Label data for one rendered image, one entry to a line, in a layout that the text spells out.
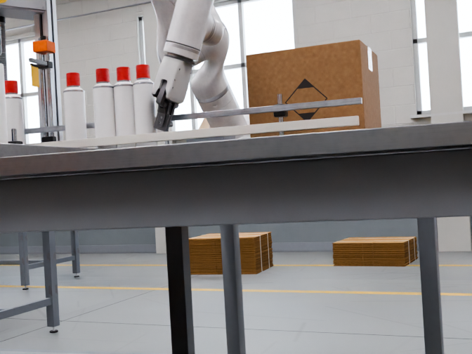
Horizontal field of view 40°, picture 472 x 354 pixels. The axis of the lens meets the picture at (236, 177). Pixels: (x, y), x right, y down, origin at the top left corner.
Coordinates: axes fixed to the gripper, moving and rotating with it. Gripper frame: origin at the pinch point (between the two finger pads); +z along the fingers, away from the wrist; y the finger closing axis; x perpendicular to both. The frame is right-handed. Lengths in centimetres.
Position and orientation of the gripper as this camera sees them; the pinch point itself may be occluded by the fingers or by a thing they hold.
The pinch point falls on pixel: (162, 121)
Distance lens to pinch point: 156.0
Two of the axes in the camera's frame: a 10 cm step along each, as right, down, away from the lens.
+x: 9.1, 2.9, -2.9
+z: -2.7, 9.6, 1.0
